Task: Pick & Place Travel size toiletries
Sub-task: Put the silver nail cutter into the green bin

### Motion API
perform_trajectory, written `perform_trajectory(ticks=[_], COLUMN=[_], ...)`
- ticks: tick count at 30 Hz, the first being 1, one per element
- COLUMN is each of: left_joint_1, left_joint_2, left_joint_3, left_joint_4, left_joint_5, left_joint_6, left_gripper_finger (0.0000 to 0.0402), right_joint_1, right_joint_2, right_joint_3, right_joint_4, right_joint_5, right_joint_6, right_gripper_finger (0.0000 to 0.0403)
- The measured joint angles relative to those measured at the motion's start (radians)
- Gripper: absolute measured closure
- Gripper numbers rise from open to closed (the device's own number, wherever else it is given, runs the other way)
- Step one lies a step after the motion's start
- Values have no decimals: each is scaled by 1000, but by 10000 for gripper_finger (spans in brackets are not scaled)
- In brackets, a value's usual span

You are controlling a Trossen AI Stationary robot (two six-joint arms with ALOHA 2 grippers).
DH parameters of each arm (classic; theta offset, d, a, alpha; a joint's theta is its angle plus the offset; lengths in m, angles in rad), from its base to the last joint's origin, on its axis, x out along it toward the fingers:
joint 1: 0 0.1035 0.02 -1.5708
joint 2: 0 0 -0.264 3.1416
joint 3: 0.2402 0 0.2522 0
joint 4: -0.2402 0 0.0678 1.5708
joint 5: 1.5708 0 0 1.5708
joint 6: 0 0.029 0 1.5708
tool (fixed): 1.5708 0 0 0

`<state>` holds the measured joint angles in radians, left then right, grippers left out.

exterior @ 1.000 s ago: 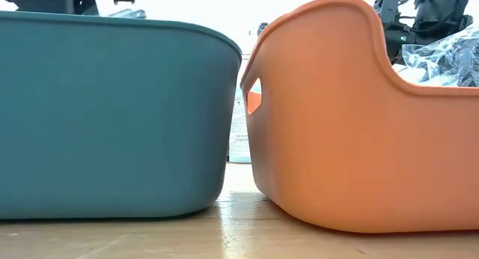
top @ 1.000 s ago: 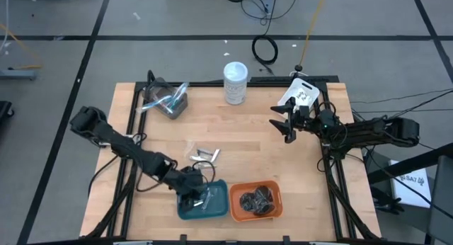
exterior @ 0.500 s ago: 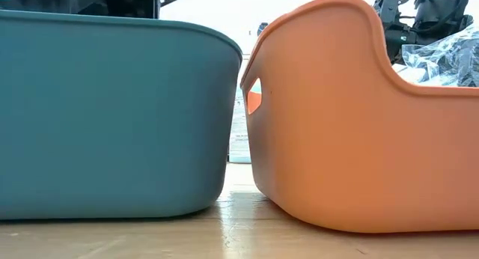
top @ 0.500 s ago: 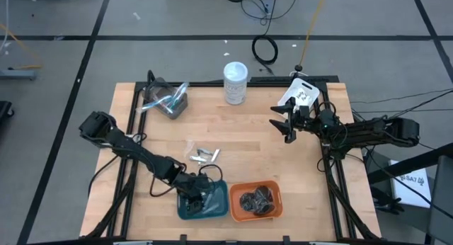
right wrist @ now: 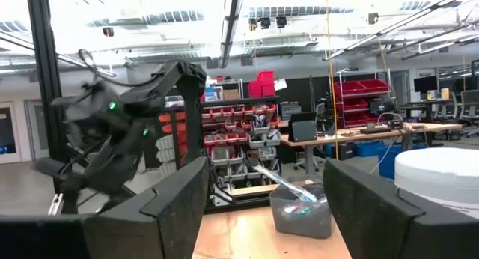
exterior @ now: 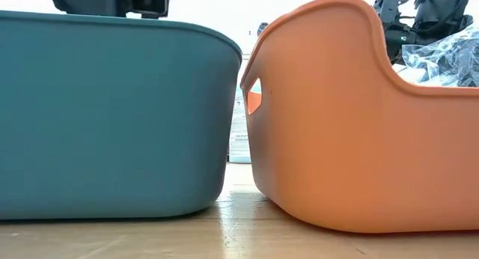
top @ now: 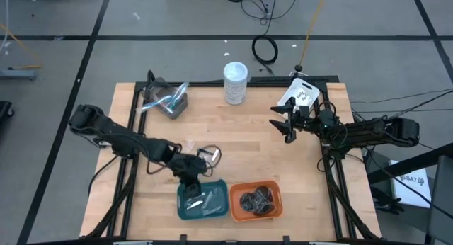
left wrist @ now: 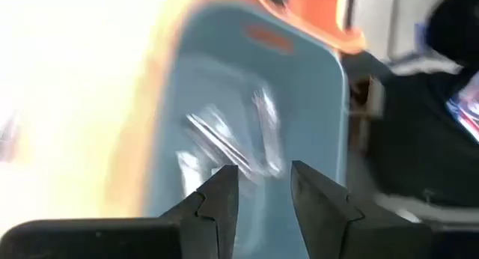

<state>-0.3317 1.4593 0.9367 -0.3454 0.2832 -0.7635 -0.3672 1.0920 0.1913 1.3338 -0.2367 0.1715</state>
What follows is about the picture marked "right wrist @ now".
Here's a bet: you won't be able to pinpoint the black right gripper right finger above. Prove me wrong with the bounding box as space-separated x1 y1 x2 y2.
323 158 479 259

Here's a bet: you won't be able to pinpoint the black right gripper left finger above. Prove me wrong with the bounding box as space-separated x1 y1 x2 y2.
0 156 210 259

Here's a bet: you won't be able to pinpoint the bagged teal toothbrush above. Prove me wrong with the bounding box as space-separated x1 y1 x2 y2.
293 203 321 216

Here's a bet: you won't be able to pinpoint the bagged blue toothbrush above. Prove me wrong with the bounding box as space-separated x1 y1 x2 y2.
253 164 320 204

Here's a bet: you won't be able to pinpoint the silver aluminium bar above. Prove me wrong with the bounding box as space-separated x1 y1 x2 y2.
47 192 65 216

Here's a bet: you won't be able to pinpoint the white wipes canister green label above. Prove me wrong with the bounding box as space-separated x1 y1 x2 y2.
394 147 479 219

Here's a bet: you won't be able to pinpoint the blue plastic crate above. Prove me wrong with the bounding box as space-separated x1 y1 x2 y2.
376 144 404 180
354 140 387 159

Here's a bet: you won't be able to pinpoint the grey translucent plastic bin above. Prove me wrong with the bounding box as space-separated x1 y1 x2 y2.
268 179 334 240

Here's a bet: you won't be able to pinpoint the long wooden workbench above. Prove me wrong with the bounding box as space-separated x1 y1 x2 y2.
279 121 464 177

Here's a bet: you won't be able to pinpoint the rack of red bins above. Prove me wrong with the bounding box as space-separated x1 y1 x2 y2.
333 69 393 130

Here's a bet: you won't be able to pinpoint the parts shelf with small bins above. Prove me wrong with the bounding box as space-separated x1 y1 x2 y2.
156 95 282 202

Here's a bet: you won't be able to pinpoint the grey office chair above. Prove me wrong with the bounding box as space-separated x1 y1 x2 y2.
458 89 479 138

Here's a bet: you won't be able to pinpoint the black computer monitor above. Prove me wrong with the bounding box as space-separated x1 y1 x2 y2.
412 75 439 95

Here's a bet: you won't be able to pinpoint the stacked red storage bins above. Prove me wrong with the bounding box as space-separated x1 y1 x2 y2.
247 70 277 99

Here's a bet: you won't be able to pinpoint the black aluminium table frame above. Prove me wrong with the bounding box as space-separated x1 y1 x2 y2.
25 0 270 215

